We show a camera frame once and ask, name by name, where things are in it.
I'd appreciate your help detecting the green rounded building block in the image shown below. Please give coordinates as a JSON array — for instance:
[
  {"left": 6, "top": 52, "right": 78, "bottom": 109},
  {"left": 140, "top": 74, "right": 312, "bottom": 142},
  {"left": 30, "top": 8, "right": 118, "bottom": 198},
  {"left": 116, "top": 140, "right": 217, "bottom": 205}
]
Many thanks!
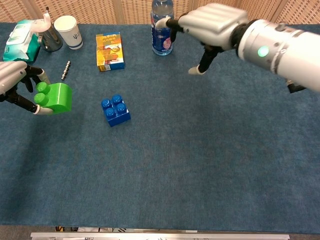
[{"left": 33, "top": 81, "right": 73, "bottom": 115}]

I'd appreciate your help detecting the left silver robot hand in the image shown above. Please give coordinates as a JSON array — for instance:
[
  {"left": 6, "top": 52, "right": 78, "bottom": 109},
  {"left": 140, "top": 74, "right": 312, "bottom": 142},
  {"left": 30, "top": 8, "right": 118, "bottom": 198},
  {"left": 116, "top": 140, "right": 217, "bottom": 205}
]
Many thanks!
[{"left": 0, "top": 60, "right": 55, "bottom": 116}]

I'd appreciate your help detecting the green wet wipes pack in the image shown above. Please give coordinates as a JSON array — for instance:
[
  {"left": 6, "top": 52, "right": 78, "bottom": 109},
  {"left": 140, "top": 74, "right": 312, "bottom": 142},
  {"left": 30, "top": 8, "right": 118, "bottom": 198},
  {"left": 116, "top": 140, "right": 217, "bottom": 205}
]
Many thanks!
[{"left": 2, "top": 19, "right": 41, "bottom": 64}]

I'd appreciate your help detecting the shiny steel mug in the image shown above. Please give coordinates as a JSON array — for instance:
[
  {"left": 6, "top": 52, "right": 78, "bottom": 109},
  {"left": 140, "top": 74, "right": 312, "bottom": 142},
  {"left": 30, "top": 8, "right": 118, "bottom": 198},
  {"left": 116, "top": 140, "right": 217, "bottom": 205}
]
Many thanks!
[{"left": 37, "top": 23, "right": 64, "bottom": 53}]

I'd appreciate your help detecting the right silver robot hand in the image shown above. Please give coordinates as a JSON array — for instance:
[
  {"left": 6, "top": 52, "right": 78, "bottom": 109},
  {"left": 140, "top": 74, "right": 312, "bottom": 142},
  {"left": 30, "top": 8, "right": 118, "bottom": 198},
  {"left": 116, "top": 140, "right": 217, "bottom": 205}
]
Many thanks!
[{"left": 154, "top": 3, "right": 250, "bottom": 75}]

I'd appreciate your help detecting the wicker folding screen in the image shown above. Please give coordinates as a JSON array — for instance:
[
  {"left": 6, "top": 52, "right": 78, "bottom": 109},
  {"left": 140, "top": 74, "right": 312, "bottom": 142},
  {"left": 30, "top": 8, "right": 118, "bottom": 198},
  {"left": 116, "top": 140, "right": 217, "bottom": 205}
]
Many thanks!
[{"left": 0, "top": 0, "right": 320, "bottom": 25}]

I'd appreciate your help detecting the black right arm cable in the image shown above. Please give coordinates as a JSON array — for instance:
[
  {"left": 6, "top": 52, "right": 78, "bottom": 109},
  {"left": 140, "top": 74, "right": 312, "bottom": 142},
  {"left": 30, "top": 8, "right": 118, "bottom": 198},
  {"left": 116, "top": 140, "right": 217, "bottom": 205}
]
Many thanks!
[{"left": 286, "top": 80, "right": 306, "bottom": 94}]

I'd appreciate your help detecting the beaded metal rod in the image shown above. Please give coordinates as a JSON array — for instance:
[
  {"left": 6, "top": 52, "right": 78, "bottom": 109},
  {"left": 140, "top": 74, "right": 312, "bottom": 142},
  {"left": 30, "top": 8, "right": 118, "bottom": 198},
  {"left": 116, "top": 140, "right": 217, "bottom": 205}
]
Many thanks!
[{"left": 60, "top": 60, "right": 72, "bottom": 81}]

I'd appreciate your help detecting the yellow and blue carton box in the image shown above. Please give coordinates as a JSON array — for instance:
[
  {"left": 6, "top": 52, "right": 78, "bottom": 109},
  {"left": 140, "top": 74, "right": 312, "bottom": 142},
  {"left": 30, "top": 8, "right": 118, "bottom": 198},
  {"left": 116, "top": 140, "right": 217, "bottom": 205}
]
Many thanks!
[{"left": 95, "top": 31, "right": 126, "bottom": 73}]

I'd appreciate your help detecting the blue drink bottle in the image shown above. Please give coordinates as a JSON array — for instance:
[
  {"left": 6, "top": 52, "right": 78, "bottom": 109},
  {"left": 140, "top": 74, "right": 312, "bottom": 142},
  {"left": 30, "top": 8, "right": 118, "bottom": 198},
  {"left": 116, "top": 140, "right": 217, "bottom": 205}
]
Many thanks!
[{"left": 150, "top": 0, "right": 174, "bottom": 56}]

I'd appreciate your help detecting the blue four-stud building block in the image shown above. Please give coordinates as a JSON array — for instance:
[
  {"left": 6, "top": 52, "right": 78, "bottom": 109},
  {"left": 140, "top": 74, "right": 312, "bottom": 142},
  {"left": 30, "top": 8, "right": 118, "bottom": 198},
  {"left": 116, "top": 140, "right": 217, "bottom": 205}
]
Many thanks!
[{"left": 100, "top": 94, "right": 132, "bottom": 128}]

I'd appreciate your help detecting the aluminium rail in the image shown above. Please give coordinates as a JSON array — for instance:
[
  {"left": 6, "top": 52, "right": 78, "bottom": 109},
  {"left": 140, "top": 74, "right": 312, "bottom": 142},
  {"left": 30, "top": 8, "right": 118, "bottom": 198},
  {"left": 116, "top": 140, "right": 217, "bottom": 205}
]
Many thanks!
[{"left": 30, "top": 231, "right": 291, "bottom": 240}]

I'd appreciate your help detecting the white paper cup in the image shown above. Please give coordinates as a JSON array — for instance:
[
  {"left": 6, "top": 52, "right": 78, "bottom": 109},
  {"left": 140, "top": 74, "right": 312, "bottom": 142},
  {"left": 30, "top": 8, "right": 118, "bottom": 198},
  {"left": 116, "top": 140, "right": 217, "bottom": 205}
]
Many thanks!
[{"left": 53, "top": 15, "right": 84, "bottom": 51}]

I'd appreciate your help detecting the white curved plastic item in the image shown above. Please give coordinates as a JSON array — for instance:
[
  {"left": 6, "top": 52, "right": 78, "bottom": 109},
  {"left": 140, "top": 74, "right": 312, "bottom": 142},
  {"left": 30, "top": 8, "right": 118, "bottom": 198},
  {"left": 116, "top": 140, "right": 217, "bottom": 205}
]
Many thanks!
[{"left": 29, "top": 6, "right": 52, "bottom": 33}]

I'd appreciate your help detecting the blue felt table cloth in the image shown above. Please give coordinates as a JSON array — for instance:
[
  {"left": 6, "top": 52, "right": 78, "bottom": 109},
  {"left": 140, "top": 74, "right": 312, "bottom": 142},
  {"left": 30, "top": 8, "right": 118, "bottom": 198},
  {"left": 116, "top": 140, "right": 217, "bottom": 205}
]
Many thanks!
[{"left": 0, "top": 22, "right": 320, "bottom": 235}]

